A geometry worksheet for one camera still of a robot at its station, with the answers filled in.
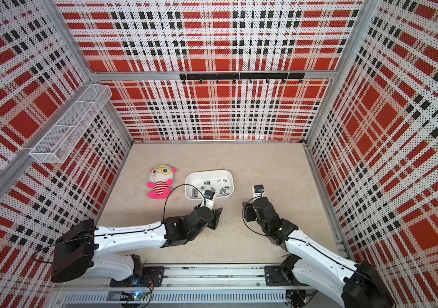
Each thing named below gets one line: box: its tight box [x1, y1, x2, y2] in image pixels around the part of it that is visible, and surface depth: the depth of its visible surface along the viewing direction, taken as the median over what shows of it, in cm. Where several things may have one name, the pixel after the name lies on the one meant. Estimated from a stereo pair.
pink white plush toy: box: [146, 164, 178, 200], surface depth 98 cm
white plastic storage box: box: [184, 169, 235, 201], surface depth 102 cm
